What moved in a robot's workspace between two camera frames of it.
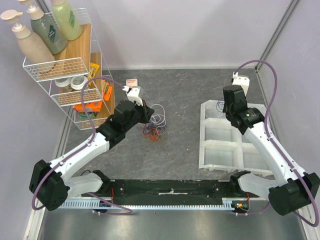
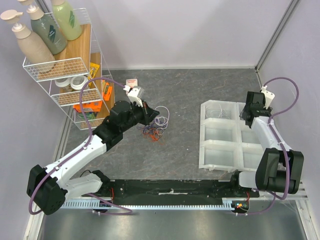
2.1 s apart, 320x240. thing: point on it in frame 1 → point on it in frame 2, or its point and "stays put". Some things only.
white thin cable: [214, 114] stays put
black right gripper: [228, 110] → [246, 114]
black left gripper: [147, 112] stays put
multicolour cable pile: [155, 127] stays put
